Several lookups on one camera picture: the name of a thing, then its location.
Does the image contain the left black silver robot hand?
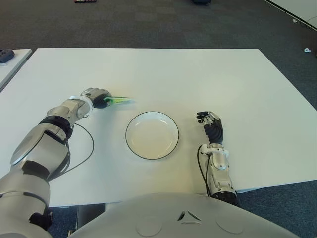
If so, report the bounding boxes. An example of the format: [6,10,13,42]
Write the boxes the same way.
[80,87,112,109]

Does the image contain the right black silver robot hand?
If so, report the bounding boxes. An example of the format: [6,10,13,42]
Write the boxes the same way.
[196,111,225,144]

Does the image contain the green white toothpaste tube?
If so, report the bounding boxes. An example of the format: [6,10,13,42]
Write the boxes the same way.
[104,96,136,106]

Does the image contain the white plate with black rim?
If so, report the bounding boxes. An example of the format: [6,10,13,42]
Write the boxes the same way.
[125,111,180,160]

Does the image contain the white side table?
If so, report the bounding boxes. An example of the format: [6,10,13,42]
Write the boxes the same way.
[0,48,33,91]

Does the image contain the grey robot torso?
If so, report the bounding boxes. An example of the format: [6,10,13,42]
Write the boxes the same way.
[68,192,305,238]

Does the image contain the dark game controller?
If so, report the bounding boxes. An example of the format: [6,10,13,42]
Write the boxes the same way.
[0,49,15,64]

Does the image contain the white table with black edge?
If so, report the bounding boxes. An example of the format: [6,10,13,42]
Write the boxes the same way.
[264,0,317,30]

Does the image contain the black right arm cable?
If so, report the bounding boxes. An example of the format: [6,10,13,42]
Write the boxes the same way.
[197,145,210,196]

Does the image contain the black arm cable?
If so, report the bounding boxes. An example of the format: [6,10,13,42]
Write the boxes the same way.
[197,145,210,196]
[47,122,95,181]

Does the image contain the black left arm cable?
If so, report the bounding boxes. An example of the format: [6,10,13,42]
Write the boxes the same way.
[47,122,95,181]

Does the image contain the grey table frame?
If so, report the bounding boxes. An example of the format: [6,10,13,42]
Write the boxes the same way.
[76,202,122,234]

